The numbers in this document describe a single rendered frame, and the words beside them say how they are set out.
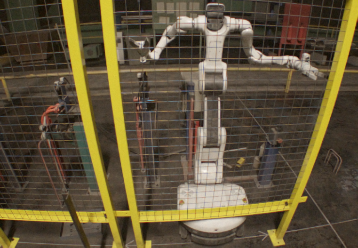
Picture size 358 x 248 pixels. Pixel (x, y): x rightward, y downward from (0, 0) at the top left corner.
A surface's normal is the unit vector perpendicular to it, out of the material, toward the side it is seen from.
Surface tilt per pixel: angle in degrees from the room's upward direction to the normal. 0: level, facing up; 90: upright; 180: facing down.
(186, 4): 90
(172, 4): 90
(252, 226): 0
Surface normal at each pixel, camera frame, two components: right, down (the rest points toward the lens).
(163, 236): 0.00, -0.89
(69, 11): 0.07, 0.45
